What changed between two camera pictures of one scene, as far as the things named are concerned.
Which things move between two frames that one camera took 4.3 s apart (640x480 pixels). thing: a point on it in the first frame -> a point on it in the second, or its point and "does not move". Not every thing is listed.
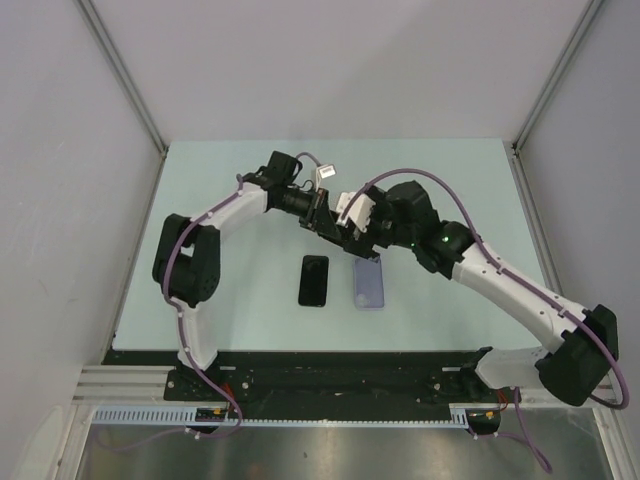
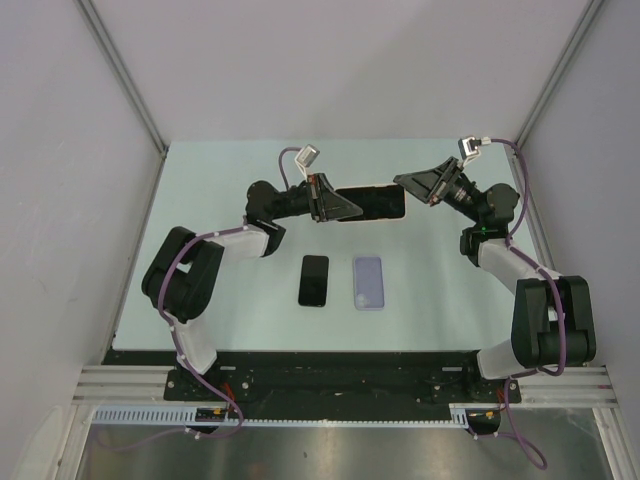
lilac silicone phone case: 368,284 does not move
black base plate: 322,379 does not move
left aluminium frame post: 120,69 does not move
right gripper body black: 381,230 -> 451,186
